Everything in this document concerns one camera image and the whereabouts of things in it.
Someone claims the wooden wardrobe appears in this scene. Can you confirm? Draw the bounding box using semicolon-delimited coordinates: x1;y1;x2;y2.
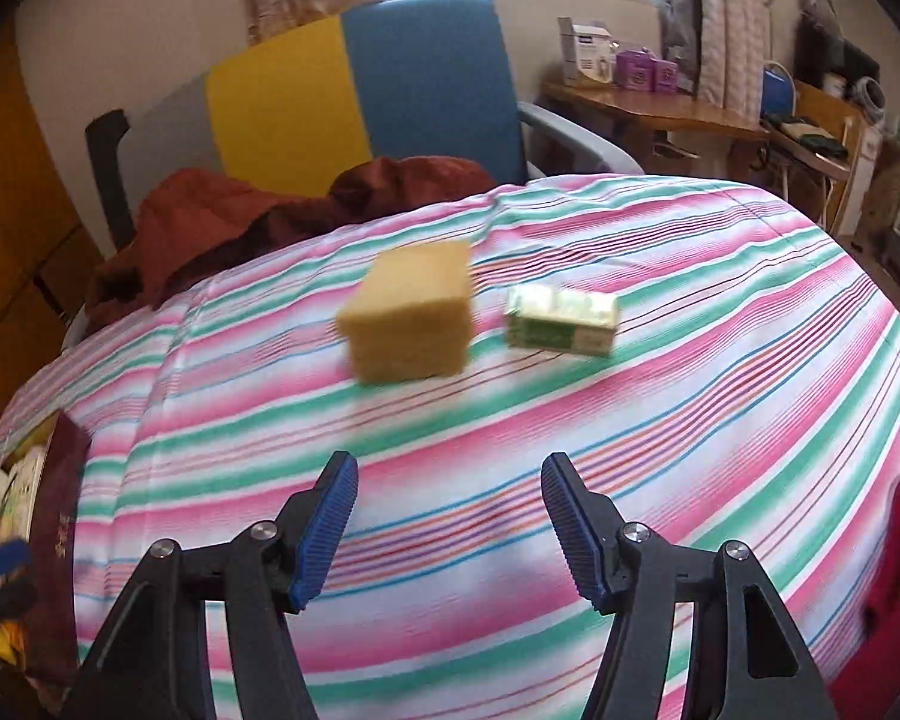
0;37;106;466

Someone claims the wooden side desk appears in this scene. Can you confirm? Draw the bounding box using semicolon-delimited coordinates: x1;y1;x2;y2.
540;79;773;181

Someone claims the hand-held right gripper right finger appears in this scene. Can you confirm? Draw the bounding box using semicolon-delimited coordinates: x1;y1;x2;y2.
540;454;833;720

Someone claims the golden tin tray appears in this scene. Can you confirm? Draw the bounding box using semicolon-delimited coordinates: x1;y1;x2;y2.
0;409;91;691

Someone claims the dark red jacket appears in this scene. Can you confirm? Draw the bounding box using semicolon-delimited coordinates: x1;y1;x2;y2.
86;157;496;323

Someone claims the brown sponge block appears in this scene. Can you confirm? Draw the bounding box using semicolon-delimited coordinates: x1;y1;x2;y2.
336;240;472;385

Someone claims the blue bag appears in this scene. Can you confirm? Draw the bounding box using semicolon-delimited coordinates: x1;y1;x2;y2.
761;64;796;121

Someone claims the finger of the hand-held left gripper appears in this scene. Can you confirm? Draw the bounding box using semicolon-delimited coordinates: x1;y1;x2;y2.
0;538;40;638

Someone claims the grey yellow blue chair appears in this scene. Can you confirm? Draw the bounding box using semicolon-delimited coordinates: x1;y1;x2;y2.
84;0;646;256

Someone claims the small green box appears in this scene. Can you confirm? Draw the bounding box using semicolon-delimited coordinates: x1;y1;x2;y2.
504;285;620;356

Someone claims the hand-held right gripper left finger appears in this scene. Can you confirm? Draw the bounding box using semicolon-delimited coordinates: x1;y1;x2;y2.
64;451;359;720

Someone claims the striped tablecloth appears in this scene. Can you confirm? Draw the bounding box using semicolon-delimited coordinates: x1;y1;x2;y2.
0;172;900;720

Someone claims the grey white curtain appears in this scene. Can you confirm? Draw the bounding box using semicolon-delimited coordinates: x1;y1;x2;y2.
660;0;773;117

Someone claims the white carton box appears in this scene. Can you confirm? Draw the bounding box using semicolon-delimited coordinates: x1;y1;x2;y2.
557;16;616;87

